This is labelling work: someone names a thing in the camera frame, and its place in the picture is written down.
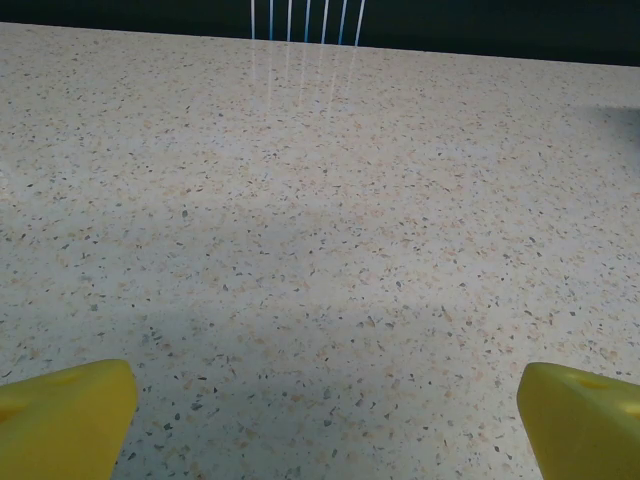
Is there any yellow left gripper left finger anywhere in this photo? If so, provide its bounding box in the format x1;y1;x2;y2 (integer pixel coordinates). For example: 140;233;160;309
0;358;139;480

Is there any blue printed back panel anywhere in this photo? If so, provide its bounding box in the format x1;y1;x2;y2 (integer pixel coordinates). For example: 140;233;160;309
0;0;640;67

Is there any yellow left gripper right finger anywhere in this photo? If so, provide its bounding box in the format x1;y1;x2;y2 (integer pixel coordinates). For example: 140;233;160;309
516;362;640;480

